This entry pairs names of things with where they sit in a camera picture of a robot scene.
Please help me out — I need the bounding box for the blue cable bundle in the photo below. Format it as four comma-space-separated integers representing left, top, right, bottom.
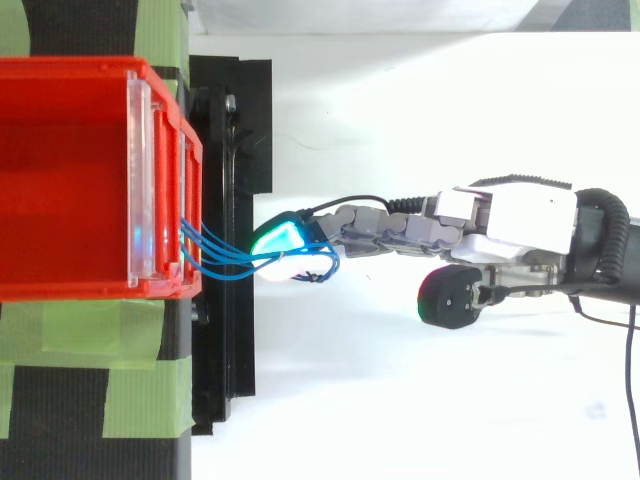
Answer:
178, 216, 341, 284

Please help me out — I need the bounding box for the black coiled cable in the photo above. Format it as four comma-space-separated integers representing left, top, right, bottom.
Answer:
574, 187, 631, 284

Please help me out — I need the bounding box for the red bin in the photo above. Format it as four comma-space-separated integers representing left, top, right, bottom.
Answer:
0, 55, 204, 304

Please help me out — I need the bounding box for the thin black cable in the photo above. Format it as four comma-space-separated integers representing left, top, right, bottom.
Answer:
568, 293, 640, 451

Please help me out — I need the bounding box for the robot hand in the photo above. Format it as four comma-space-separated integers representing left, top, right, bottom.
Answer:
249, 174, 579, 331

